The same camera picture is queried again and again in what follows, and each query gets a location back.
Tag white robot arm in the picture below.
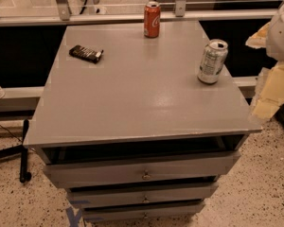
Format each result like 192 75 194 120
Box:
266 3 284 61

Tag silver 7up can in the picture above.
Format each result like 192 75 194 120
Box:
197 39 228 84

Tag red coca-cola can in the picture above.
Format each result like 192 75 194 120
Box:
144 1 161 38

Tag grey drawer cabinet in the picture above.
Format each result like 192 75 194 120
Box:
23 20 263 223

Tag black snack bar packet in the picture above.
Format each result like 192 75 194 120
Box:
69 45 103 63

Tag top grey drawer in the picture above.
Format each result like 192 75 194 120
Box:
44 151 240 188

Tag grey drawer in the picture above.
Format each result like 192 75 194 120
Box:
44 151 240 188
67 183 218 208
82 201 204 222

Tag middle grey drawer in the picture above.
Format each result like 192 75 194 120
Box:
67 183 218 208

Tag bottom grey drawer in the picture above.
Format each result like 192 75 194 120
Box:
82 201 204 222

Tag grey metal railing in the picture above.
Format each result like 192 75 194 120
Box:
0 0 284 26

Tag black stand leg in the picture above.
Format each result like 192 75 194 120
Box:
0 119 31 183

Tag blue floor tape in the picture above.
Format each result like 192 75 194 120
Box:
65 204 91 227

